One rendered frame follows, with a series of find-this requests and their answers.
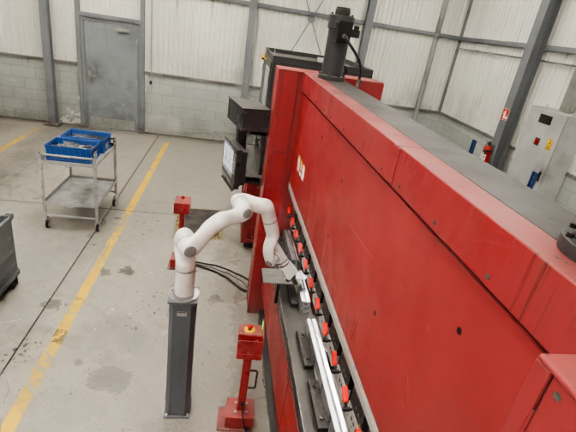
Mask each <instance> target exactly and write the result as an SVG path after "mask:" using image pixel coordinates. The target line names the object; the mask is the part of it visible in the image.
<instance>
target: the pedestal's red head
mask: <svg viewBox="0 0 576 432"><path fill-rule="evenodd" d="M248 325H250V324H239V329H238V336H237V356H236V359H248V360H259V361H260V360H261V355H262V350H263V345H264V339H265V322H264V319H263V342H262V326H261V325H252V326H253V327H254V328H255V331H254V332H253V333H246V332H245V331H244V328H245V327H246V326H248Z"/></svg>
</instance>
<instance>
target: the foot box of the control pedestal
mask: <svg viewBox="0 0 576 432"><path fill-rule="evenodd" d="M237 400H238V398H229V397H227V402H226V406H219V412H218V420H217V428H216V430H219V431H235V432H245V430H244V426H243V418H244V423H245V427H247V426H248V427H249V431H248V432H252V427H253V422H254V399H246V402H248V414H243V417H242V413H233V412H234V401H237Z"/></svg>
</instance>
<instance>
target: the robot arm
mask: <svg viewBox="0 0 576 432"><path fill-rule="evenodd" d="M231 206H232V207H233V209H232V210H229V211H224V212H218V213H216V214H214V215H213V216H212V217H210V218H209V219H207V220H206V221H205V222H204V223H203V224H202V225H201V227H200V228H199V230H198V231H197V232H196V233H195V234H194V233H193V232H192V230H190V229H189V228H181V229H179V230H178V231H177V232H176V234H175V236H174V251H175V259H176V266H175V286H173V287H172V288H170V290H169V292H168V295H169V298H170V299H171V300H172V301H174V302H177V303H191V302H194V301H195V300H196V299H197V298H198V297H199V296H200V292H199V290H198V289H197V288H196V287H195V256H196V255H198V254H199V253H200V252H201V251H202V249H203V248H204V247H205V246H206V244H207V243H208V242H209V240H210V239H211V238H212V237H213V236H214V235H215V234H216V233H218V232H219V231H221V230H223V229H224V228H226V227H227V226H229V225H233V224H238V223H242V222H244V221H246V220H248V219H250V218H251V216H252V215H253V212H255V213H259V214H261V217H262V221H263V224H264V228H265V232H266V238H265V241H264V244H263V256H264V260H265V262H266V264H267V265H268V266H269V267H273V266H274V265H275V264H277V266H278V267H279V270H280V272H281V274H282V276H283V278H284V279H285V280H286V282H289V281H291V282H292V283H293V284H294V285H297V284H298V282H297V280H296V273H297V269H296V268H295V267H294V265H293V264H292V263H291V262H290V261H289V260H288V258H287V256H286V255H285V252H284V251H283V250H282V248H281V247H280V245H279V243H278V242H277V241H278V239H279V226H278V221H277V217H276V212H275V209H274V205H273V203H272V202H271V201H270V200H268V199H265V198H260V197H255V196H252V195H248V194H244V193H238V194H234V195H233V196H232V198H231Z"/></svg>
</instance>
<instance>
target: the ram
mask: <svg viewBox="0 0 576 432"><path fill-rule="evenodd" d="M299 156H300V158H301V160H300V166H301V161H302V162H303V164H302V170H303V165H304V166H305V171H304V176H303V181H302V179H301V176H302V170H301V169H300V166H299V171H297V162H298V157H299ZM299 172H301V175H300V176H299ZM289 183H290V186H291V189H292V192H293V194H294V197H295V199H296V202H297V206H298V209H299V211H300V214H301V216H302V219H303V222H304V225H305V228H306V231H307V233H308V235H309V240H310V242H311V245H312V247H313V250H314V252H315V256H316V259H317V261H318V264H319V267H320V269H321V273H322V276H323V278H324V280H325V283H326V286H327V290H328V292H329V295H330V298H331V300H332V303H333V306H334V309H335V312H336V314H337V316H338V319H339V324H340V326H341V328H342V331H343V334H344V336H345V340H346V343H347V345H348V348H349V350H350V353H351V357H352V360H353V362H354V364H355V367H356V370H357V373H358V376H359V379H360V382H361V383H362V386H363V390H364V393H365V395H366V398H367V400H368V403H369V407H370V410H371V412H372V415H373V418H374V420H375V424H376V427H377V428H378V431H379V432H500V430H501V427H502V425H503V424H504V422H505V421H506V419H507V416H508V414H509V412H510V410H511V409H512V407H513V404H514V402H515V400H516V398H517V397H518V395H519V392H520V390H521V388H522V386H523V385H524V383H525V380H526V378H527V376H528V374H529V373H530V371H531V368H532V366H533V365H534V363H535V362H536V360H537V358H538V355H539V354H542V353H546V354H548V352H547V351H546V350H545V349H544V348H543V347H542V346H541V345H540V344H539V343H538V342H537V341H536V340H535V339H534V337H533V336H532V335H531V334H530V333H529V332H528V331H527V330H526V329H525V328H524V327H523V326H522V325H521V323H520V322H519V321H518V320H517V319H516V318H515V317H514V316H513V315H512V314H511V313H510V312H509V311H508V310H507V308H506V307H505V306H504V305H503V304H502V303H501V302H500V301H499V300H498V299H497V298H496V297H495V296H494V294H493V293H492V292H491V291H490V290H489V289H488V288H487V287H486V286H485V285H484V284H483V283H482V282H481V281H480V279H479V278H478V277H477V276H476V275H475V274H474V273H473V272H472V271H471V270H470V269H469V268H468V267H467V266H466V264H464V262H462V260H460V258H458V256H456V254H454V252H453V251H452V250H451V249H450V248H449V247H448V246H447V245H446V244H445V243H444V242H443V241H442V240H441V239H440V238H439V236H438V235H437V234H436V233H435V232H434V231H433V230H432V229H431V228H430V227H429V226H428V225H427V224H426V223H425V221H424V220H423V219H422V218H421V217H420V216H419V215H418V214H417V213H416V212H415V211H414V210H413V209H412V208H411V206H410V205H409V204H408V203H407V202H406V201H405V200H404V199H403V198H402V197H401V196H400V195H399V194H398V192H397V191H396V190H395V189H394V188H393V187H392V186H391V185H390V184H389V183H388V182H387V181H386V180H385V178H384V177H383V176H382V175H381V174H380V173H379V172H378V171H377V170H376V169H375V168H374V167H373V166H372V165H371V164H370V162H368V160H366V158H364V156H362V154H360V152H358V150H357V149H356V148H355V147H354V146H353V145H352V144H351V143H350V142H349V141H348V140H347V139H346V138H345V137H344V135H343V134H342V133H341V132H340V131H339V130H338V129H337V128H336V127H335V126H334V125H333V124H332V123H331V122H330V120H329V119H328V118H327V117H326V116H325V115H324V114H323V113H322V112H321V111H320V110H319V109H318V108H317V107H316V105H315V104H314V103H313V102H312V101H311V100H310V99H309V98H308V97H307V96H306V95H305V94H304V93H303V98H302V104H301V110H300V115H299V120H298V126H297V136H296V142H295V147H294V154H293V159H292V164H291V174H290V180H289ZM288 190H289V192H290V195H291V191H290V188H289V186H288ZM291 199H292V202H293V205H294V208H295V210H296V213H297V216H298V219H299V222H300V225H301V227H302V230H303V234H304V237H305V240H306V243H307V245H308V248H309V252H310V255H311V258H312V261H313V262H314V265H315V270H316V272H317V275H318V278H319V280H320V283H321V288H322V290H323V293H324V296H325V298H326V301H327V306H328V308H329V310H330V313H331V316H332V318H333V323H334V326H335V328H336V331H337V334H338V336H339V341H340V344H341V346H342V349H343V352H344V354H345V358H346V361H347V363H348V366H349V369H350V372H351V376H352V379H353V381H354V384H355V387H356V390H357V394H358V397H359V399H360V402H361V405H362V407H363V411H364V414H365V416H366V419H367V422H368V425H369V429H370V432H374V430H373V427H372V424H371V422H370V419H369V414H368V412H367V410H366V407H365V404H364V402H363V397H362V394H361V393H360V390H359V387H358V384H357V380H356V377H355V375H354V373H353V370H352V367H351V363H350V360H349V358H348V355H347V353H346V350H345V346H344V343H343V340H342V338H341V335H340V333H339V329H338V326H337V323H336V320H335V318H334V315H333V312H332V309H331V306H330V303H329V301H328V298H327V294H326V292H325V289H324V286H323V284H322V281H321V276H320V274H319V272H318V269H317V266H316V264H315V259H314V256H313V255H312V252H311V249H310V246H309V242H308V239H307V237H306V235H305V232H304V229H303V225H302V222H301V220H300V217H299V215H298V212H297V208H296V205H295V202H294V200H293V197H292V195H291Z"/></svg>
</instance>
